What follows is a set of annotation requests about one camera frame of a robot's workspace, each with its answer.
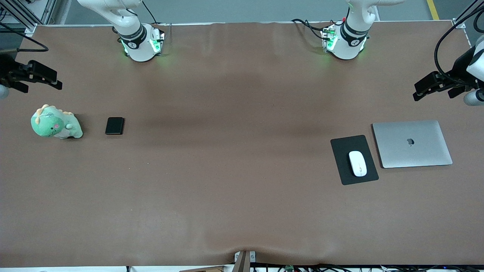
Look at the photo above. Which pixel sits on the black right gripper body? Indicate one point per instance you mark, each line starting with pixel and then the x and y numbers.
pixel 7 70

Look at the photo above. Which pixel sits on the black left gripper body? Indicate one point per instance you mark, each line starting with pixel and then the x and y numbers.
pixel 458 71

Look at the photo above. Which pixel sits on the black phone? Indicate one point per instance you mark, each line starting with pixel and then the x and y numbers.
pixel 114 125

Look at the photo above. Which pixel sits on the white computer mouse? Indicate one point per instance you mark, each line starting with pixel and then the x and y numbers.
pixel 357 163

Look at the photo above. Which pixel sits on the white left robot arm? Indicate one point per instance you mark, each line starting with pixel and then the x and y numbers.
pixel 346 41

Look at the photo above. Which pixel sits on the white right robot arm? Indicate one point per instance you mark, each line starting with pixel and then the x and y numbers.
pixel 138 41

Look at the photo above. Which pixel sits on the black mouse pad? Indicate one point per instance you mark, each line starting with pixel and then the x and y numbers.
pixel 340 158

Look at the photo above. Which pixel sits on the green dinosaur plush toy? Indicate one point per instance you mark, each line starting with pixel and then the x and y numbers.
pixel 53 122

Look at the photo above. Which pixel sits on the silver closed laptop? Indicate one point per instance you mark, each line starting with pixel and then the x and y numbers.
pixel 412 145

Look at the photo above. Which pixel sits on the brown table cover mat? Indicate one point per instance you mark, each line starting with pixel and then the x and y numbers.
pixel 242 196

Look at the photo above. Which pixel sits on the green plug connector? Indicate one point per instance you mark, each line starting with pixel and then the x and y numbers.
pixel 289 268

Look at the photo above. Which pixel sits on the brown cardboard piece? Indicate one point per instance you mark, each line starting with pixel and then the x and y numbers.
pixel 211 269

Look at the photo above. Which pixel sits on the aluminium frame strut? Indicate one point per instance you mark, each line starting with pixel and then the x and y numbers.
pixel 48 11
pixel 463 19
pixel 20 15

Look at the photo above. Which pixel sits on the metal table clamp bracket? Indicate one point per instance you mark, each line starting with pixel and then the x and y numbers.
pixel 252 257

